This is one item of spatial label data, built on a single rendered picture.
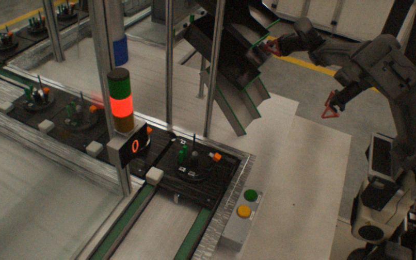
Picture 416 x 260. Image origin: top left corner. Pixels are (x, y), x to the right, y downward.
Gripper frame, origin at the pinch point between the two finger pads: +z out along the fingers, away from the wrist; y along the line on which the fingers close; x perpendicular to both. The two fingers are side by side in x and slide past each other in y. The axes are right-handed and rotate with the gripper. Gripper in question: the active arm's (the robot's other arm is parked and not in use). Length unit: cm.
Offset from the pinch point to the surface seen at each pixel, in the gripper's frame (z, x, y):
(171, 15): 15.0, -19.7, 29.6
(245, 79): 2.8, 8.0, 14.6
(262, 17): 0.4, -10.8, -0.6
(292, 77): 97, 82, -207
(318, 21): 115, 44, -358
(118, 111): 2, -3, 66
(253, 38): -4.2, -6.3, 15.8
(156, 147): 27, 23, 43
